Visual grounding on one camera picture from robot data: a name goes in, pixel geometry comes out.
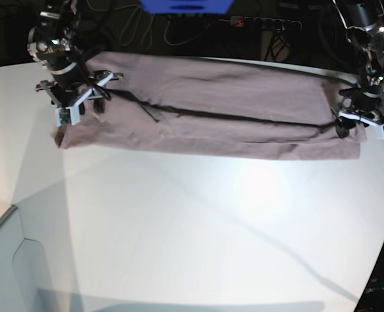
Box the mauve grey t-shirt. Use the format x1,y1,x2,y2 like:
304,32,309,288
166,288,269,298
54,52,366,161

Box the blue plastic box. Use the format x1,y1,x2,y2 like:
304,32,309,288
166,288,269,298
141,0,234,14

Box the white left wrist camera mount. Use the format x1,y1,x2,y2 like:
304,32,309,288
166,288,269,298
335,109,384,140

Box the black power strip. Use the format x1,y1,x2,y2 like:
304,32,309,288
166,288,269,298
229,16,303,31

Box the white loose cable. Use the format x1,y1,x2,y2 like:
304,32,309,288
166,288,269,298
118,12,212,47

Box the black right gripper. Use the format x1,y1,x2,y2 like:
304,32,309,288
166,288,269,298
48,63,105,114

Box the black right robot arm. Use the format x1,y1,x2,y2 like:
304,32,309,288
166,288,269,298
27,1,111,114

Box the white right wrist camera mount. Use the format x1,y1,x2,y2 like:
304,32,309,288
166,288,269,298
34,70,124,127

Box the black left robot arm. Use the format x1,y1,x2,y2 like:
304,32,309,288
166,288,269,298
318,1,384,139

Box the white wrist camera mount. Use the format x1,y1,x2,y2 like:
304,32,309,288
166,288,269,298
34,70,124,127
335,109,384,140

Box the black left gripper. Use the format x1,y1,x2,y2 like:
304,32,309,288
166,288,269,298
335,87,384,139

